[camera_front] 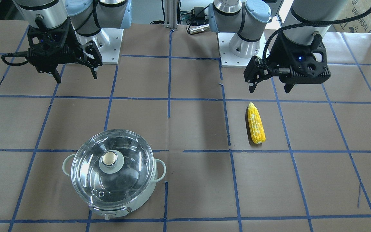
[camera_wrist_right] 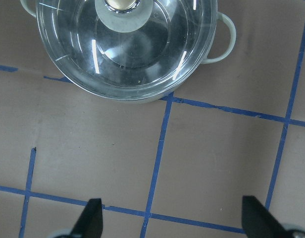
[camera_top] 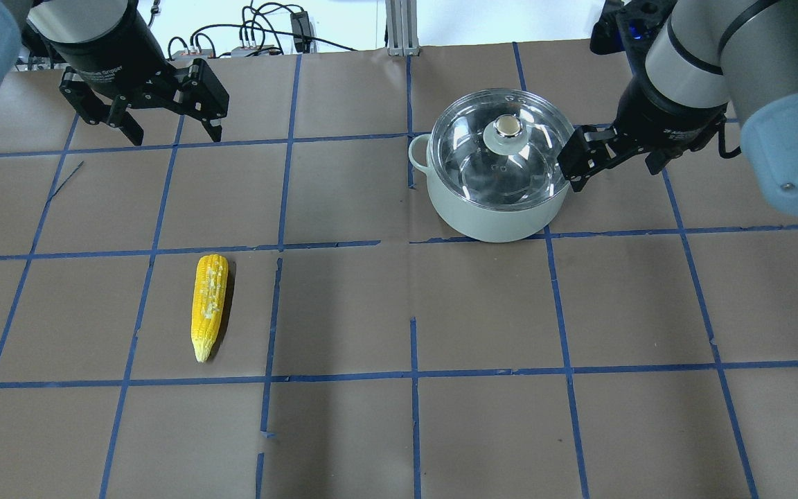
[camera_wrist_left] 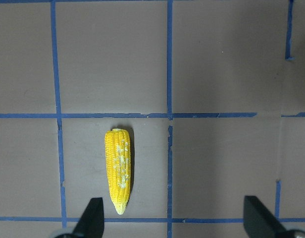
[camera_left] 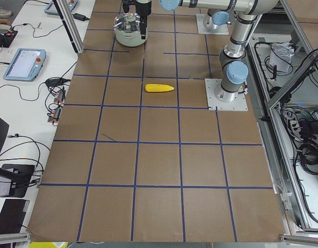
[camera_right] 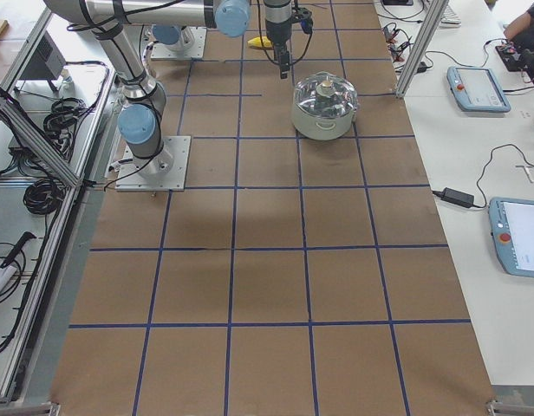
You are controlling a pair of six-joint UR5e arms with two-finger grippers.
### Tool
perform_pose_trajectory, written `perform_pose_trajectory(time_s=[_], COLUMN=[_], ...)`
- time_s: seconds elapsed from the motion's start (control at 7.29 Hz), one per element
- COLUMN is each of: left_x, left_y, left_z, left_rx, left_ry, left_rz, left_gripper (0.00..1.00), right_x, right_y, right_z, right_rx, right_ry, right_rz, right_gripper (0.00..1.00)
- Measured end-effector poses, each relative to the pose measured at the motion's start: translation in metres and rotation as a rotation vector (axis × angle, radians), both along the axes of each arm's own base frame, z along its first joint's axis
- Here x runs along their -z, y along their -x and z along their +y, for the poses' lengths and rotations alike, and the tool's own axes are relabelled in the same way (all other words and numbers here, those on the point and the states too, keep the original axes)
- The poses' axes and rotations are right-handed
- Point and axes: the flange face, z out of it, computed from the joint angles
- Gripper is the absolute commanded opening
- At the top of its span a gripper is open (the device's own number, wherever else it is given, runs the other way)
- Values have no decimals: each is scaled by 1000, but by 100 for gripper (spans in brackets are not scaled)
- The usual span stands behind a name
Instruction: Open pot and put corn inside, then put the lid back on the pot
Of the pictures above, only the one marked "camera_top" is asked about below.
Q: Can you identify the black cable bundle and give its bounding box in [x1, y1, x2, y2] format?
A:
[167, 0, 358, 60]

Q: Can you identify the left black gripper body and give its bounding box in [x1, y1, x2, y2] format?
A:
[46, 9, 167, 105]

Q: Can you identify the black power adapter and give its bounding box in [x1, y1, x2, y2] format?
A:
[290, 10, 314, 53]

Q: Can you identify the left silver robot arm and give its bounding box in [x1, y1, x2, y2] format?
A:
[0, 1, 230, 146]

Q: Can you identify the pale green cooking pot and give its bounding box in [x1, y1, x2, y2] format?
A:
[408, 88, 576, 244]

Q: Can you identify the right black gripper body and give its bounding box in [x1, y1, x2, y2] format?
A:
[612, 73, 727, 175]

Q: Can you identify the glass pot lid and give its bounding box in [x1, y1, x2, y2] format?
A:
[427, 88, 574, 211]

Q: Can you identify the aluminium frame post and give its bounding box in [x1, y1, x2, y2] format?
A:
[385, 0, 420, 57]

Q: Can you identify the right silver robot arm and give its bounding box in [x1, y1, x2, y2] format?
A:
[558, 1, 798, 217]

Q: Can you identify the yellow corn cob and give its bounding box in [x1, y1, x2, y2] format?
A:
[190, 254, 230, 363]

